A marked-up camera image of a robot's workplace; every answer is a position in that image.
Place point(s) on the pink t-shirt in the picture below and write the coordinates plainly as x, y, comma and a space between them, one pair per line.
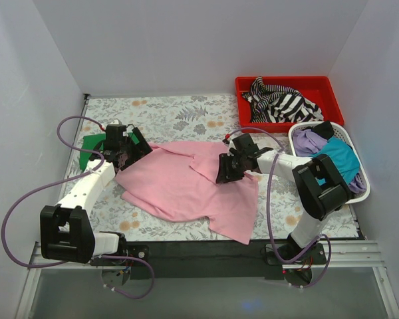
176, 182

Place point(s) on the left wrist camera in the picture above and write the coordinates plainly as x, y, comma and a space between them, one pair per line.
116, 123

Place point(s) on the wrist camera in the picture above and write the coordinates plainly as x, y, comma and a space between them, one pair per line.
116, 123
231, 149

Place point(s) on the red plastic bin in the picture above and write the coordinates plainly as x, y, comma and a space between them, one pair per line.
317, 89

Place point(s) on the black garment in basket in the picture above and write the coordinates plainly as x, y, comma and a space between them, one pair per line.
324, 130

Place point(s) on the lavender t-shirt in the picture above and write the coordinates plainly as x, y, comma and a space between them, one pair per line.
306, 143

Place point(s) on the white laundry basket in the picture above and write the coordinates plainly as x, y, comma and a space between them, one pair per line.
342, 134

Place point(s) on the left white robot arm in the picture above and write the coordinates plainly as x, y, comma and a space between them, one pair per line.
66, 232

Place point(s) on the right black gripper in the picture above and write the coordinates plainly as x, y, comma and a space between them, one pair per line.
229, 167

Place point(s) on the black white striped shirt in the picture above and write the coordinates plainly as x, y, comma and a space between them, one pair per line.
272, 103

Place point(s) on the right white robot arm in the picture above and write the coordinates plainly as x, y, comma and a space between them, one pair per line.
321, 187

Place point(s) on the teal t-shirt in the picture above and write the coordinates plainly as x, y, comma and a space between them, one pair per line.
343, 157

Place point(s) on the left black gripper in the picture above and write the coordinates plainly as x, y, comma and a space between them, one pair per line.
133, 153

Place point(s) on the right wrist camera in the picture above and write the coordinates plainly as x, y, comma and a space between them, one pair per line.
231, 149

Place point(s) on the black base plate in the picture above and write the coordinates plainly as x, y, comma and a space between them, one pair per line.
209, 259

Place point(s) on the floral table mat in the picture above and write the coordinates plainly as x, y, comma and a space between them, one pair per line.
190, 118

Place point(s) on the aluminium frame rail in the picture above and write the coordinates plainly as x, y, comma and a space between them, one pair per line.
346, 279

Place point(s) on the folded green t-shirt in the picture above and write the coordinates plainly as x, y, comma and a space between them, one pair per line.
91, 143

